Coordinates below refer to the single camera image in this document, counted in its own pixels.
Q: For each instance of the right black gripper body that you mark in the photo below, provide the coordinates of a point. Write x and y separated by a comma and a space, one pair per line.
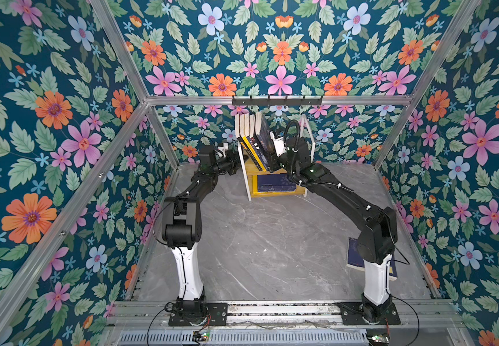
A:
291, 169

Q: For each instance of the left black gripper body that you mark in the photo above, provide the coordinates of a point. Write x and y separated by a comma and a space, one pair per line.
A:
226, 163

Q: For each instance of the dark portrait book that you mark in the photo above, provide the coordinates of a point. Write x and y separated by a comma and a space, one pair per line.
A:
257, 135
263, 133

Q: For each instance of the navy book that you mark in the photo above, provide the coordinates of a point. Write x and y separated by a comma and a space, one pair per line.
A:
274, 183
355, 261

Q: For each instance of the black book white characters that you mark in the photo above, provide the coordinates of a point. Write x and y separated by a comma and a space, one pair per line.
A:
261, 135

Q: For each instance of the yellow cartoon cover book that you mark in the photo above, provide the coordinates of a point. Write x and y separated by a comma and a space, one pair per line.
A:
247, 131

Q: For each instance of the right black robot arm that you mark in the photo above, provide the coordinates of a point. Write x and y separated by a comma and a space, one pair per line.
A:
378, 226

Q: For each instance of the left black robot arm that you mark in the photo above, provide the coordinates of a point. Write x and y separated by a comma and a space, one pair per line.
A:
182, 229

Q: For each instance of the black book leaning on shelf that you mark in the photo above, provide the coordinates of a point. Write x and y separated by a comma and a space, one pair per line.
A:
243, 137

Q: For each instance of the black hook rail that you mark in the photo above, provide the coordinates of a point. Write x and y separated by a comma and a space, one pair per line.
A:
289, 101

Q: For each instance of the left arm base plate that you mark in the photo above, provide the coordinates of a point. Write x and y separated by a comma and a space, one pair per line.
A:
198, 314

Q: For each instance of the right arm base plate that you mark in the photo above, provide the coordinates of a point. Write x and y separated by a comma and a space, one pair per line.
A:
356, 313

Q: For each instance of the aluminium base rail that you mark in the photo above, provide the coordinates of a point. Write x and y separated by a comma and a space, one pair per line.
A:
437, 313

